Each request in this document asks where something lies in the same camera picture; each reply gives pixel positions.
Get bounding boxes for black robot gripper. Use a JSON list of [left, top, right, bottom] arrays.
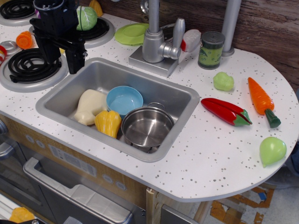
[[30, 0, 87, 74]]

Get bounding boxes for light green toy broccoli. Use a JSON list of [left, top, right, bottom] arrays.
[[213, 72, 234, 91]]

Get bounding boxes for stainless steel pot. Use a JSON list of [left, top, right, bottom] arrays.
[[121, 102, 174, 154]]

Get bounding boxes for front black stove burner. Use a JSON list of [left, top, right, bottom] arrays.
[[0, 48, 69, 93]]

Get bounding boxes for black stove burner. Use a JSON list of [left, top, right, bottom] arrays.
[[0, 48, 69, 93], [76, 18, 115, 49]]

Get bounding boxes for orange toy slice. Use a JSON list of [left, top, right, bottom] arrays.
[[16, 31, 33, 49]]

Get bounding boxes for green toy cabbage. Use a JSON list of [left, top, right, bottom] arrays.
[[77, 6, 98, 31]]

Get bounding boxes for middle black stove burner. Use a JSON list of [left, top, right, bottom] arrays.
[[76, 18, 115, 49]]

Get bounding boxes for grey metal sink basin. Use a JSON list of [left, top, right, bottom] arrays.
[[36, 58, 199, 162]]

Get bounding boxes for silver stove knob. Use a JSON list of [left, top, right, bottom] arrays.
[[0, 41, 20, 56]]

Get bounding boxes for cream toy chicken piece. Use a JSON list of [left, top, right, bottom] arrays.
[[74, 89, 108, 126]]

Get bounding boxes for yellow toy corn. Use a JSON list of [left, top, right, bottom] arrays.
[[89, 0, 103, 17]]

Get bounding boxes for red white toy piece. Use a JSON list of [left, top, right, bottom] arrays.
[[0, 45, 7, 65]]

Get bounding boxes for back left stove burner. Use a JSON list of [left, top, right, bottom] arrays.
[[0, 0, 36, 27]]

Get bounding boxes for green plastic plate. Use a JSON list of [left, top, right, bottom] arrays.
[[114, 23, 149, 45]]

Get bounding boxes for light blue plastic bowl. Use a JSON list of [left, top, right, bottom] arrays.
[[106, 86, 143, 119]]

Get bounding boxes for yellow toy bell pepper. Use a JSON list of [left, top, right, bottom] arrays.
[[94, 111, 121, 139]]

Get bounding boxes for silver toy faucet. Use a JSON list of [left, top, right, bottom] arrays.
[[128, 0, 185, 77]]

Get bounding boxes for white red toy radish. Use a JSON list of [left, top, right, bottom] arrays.
[[181, 29, 201, 52]]

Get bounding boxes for green toy food can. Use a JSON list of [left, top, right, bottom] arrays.
[[198, 31, 225, 70]]

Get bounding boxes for yellow toy on floor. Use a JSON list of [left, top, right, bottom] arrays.
[[9, 207, 35, 223]]

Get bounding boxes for red toy chili pepper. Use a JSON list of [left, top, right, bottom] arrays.
[[201, 98, 252, 126]]

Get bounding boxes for orange toy carrot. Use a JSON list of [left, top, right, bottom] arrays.
[[248, 77, 281, 128]]

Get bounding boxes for light green toy pear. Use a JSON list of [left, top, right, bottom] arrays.
[[259, 137, 287, 168]]

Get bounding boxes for silver oven door handle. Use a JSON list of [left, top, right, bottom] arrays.
[[23, 157, 134, 224]]

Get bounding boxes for grey vertical post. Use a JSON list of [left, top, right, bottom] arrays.
[[222, 0, 242, 57]]

